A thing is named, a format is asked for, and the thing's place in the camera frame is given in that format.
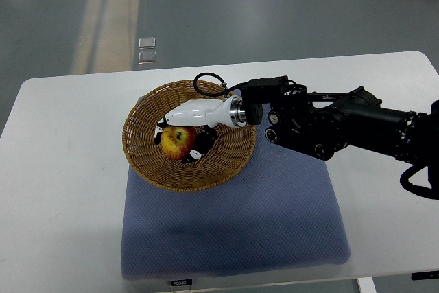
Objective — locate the metal floor plate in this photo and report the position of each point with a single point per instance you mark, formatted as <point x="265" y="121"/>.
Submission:
<point x="147" y="56"/>
<point x="146" y="42"/>

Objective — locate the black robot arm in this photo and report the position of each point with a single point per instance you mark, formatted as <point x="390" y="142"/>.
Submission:
<point x="321" y="124"/>

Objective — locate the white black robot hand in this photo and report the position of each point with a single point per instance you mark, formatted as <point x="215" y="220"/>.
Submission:
<point x="204" y="115"/>

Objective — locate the white table leg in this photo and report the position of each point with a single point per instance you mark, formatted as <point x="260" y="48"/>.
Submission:
<point x="366" y="285"/>

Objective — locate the upper metal floor plate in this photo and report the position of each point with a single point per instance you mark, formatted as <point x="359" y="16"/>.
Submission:
<point x="146" y="42"/>

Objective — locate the blue quilted mat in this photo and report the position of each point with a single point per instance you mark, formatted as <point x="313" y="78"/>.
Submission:
<point x="279" y="212"/>

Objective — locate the brown wicker basket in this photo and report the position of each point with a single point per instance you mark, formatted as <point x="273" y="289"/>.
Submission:
<point x="230" y="153"/>

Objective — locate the red yellow apple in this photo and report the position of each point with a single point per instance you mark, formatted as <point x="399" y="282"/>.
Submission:
<point x="177" y="141"/>

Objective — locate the lower metal floor plate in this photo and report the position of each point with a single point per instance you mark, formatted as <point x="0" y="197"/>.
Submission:
<point x="147" y="56"/>

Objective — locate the black bracket under table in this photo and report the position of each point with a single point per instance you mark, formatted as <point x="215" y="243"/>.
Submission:
<point x="419" y="276"/>

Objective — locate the black table label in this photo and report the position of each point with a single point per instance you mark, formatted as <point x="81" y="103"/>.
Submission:
<point x="181" y="282"/>

